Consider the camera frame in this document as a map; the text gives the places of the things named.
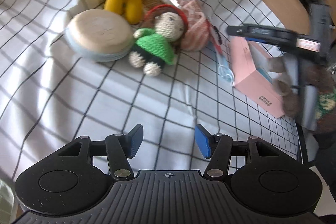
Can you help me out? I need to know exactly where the blue face mask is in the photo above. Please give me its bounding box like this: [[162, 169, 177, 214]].
[[208, 22, 235, 86]]

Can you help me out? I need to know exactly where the checkered white tablecloth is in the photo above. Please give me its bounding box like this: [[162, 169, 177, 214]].
[[1, 0, 299, 180]]

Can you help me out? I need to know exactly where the round beige zip pouch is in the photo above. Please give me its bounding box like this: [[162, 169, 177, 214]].
[[64, 9, 134, 63]]

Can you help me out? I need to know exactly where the pink striped knitted cloth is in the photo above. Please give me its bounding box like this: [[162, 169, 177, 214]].
[[169, 0, 210, 51]]

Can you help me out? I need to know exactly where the brown teddy bear toy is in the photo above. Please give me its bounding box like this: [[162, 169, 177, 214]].
[[268, 56, 335, 149]]

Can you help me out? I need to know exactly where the woven brown coaster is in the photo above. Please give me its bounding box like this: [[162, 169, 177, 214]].
[[142, 0, 169, 20]]

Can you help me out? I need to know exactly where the crochet doll green dress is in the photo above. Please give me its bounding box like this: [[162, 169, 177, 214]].
[[128, 5, 188, 77]]

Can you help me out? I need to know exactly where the pink cardboard box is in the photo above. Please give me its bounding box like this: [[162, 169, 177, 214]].
[[230, 37, 284, 118]]

